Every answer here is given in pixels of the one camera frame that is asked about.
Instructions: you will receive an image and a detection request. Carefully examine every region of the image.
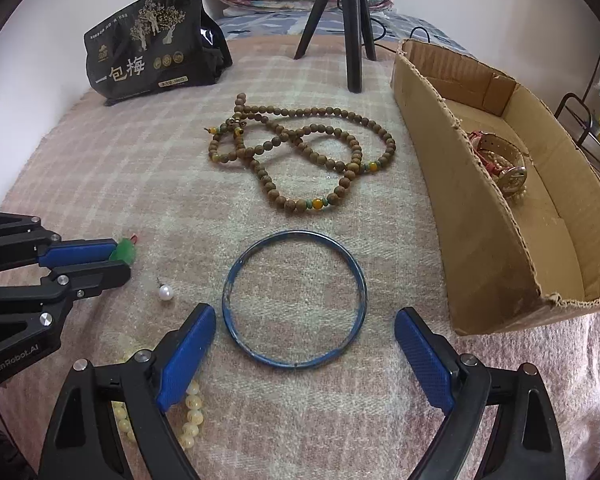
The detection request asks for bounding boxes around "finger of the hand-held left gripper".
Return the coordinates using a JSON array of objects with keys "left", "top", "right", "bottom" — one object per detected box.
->
[
  {"left": 0, "top": 261, "right": 132, "bottom": 314},
  {"left": 0, "top": 211, "right": 120, "bottom": 276}
]

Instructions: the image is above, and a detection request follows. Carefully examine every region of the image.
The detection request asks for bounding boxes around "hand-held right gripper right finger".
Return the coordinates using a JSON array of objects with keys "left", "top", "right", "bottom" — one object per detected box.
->
[{"left": 394, "top": 307, "right": 567, "bottom": 480}]

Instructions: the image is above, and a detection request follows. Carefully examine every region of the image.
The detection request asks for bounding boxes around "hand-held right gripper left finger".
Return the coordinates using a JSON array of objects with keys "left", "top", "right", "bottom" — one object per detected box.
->
[{"left": 37, "top": 303, "right": 217, "bottom": 480}]

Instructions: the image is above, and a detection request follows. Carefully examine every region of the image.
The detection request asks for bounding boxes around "green pendant with red cord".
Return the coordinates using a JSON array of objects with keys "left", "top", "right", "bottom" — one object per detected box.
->
[{"left": 109, "top": 233, "right": 141, "bottom": 264}]

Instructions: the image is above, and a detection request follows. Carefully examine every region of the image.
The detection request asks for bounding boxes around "yellow bead bracelet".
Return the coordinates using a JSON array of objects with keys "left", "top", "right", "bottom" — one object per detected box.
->
[{"left": 111, "top": 350, "right": 206, "bottom": 448}]

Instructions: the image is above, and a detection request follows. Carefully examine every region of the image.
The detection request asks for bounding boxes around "blue bangle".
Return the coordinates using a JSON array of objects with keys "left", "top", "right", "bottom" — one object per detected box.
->
[{"left": 222, "top": 230, "right": 368, "bottom": 372}]

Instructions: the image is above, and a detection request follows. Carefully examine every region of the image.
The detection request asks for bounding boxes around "cardboard box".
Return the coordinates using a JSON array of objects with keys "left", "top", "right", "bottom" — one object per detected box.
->
[{"left": 391, "top": 38, "right": 600, "bottom": 337}]

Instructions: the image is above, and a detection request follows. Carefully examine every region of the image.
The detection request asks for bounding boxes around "wooden bead necklace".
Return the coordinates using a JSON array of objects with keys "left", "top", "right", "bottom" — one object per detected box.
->
[{"left": 203, "top": 92, "right": 397, "bottom": 217}]

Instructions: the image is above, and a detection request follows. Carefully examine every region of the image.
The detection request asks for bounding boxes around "pink plaid blanket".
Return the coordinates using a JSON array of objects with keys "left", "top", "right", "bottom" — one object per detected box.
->
[{"left": 0, "top": 35, "right": 600, "bottom": 480}]

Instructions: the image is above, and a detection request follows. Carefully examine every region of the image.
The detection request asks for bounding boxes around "black snack bag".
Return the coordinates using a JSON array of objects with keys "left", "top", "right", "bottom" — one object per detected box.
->
[{"left": 83, "top": 0, "right": 233, "bottom": 107}]

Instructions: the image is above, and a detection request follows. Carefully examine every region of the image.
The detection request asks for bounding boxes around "black clothes rack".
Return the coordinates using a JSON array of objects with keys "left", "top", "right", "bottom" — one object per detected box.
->
[{"left": 555, "top": 32, "right": 600, "bottom": 186}]

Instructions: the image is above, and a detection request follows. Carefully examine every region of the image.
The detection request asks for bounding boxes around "blue patterned bed sheet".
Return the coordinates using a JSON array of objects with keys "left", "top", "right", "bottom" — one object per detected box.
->
[{"left": 215, "top": 7, "right": 476, "bottom": 53}]

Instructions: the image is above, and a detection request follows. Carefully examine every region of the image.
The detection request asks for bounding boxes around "black tripod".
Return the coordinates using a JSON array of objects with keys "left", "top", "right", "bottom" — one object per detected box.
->
[{"left": 294, "top": 0, "right": 378, "bottom": 94}]

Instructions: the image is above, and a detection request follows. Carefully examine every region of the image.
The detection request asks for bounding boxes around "wristwatch with pink strap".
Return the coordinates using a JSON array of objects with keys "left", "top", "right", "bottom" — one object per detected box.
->
[{"left": 467, "top": 130, "right": 530, "bottom": 196}]

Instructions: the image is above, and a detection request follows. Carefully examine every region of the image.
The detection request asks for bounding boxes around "black cable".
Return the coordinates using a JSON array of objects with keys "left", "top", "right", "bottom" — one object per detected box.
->
[{"left": 370, "top": 16, "right": 432, "bottom": 45}]

